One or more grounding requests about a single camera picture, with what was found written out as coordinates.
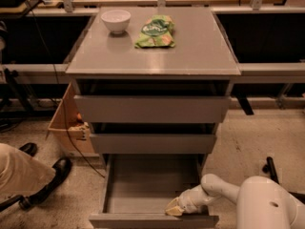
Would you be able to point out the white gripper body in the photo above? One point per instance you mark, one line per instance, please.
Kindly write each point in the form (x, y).
(190, 199)

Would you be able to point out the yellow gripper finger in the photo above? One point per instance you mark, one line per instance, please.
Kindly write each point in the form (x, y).
(175, 211)
(173, 203)

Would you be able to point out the grey bottom drawer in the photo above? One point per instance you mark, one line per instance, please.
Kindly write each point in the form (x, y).
(138, 188)

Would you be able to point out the grey drawer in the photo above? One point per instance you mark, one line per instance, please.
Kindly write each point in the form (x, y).
(152, 109)
(152, 144)
(138, 188)

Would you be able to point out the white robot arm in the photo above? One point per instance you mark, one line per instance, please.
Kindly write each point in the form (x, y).
(260, 202)

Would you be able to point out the grey middle drawer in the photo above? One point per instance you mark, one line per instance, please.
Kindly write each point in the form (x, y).
(152, 144)

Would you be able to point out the grey drawer cabinet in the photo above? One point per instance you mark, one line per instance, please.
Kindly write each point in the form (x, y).
(153, 87)

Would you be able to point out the grey top drawer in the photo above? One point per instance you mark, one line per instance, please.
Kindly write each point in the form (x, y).
(152, 109)

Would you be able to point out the black stand base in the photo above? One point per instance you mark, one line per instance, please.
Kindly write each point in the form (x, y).
(269, 168)

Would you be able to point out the black shoe near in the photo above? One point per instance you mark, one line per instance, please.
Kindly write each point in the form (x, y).
(62, 169)

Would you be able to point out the black shoe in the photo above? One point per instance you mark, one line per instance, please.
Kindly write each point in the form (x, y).
(29, 148)
(62, 169)

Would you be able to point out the cardboard box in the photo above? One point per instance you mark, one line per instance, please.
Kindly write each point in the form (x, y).
(68, 129)

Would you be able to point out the black chair base leg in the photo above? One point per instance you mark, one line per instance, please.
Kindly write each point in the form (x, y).
(23, 202)

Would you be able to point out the black shoe far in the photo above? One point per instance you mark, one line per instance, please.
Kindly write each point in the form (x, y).
(29, 148)

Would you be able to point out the beige trouser leg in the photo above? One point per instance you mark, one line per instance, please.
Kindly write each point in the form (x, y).
(20, 173)

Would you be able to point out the green snack bag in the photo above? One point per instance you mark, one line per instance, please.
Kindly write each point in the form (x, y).
(157, 32)

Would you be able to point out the white ceramic bowl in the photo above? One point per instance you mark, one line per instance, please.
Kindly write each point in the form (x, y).
(116, 21)

